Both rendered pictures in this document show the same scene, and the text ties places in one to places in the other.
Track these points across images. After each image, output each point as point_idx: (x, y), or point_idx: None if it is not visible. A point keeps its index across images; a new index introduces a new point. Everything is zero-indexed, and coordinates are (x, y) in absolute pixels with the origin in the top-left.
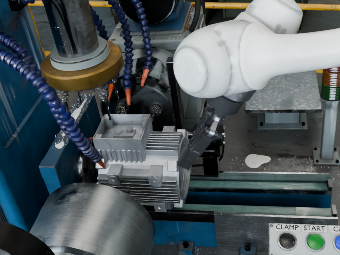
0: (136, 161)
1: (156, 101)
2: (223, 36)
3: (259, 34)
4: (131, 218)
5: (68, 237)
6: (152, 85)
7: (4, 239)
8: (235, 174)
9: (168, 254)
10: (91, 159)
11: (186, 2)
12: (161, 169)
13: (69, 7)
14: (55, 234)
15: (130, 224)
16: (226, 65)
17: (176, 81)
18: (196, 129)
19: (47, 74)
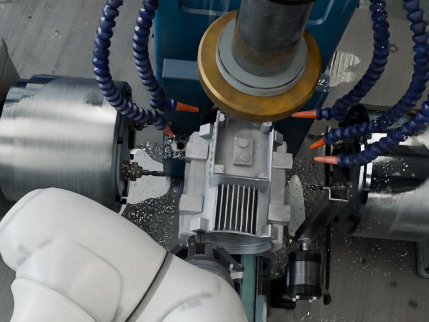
0: (208, 176)
1: (352, 188)
2: (36, 252)
3: (38, 308)
4: (82, 183)
5: (29, 119)
6: (363, 176)
7: None
8: (260, 319)
9: (175, 239)
10: None
11: None
12: (193, 211)
13: (243, 13)
14: (36, 105)
15: (73, 183)
16: (7, 262)
17: (323, 211)
18: (220, 249)
19: (214, 22)
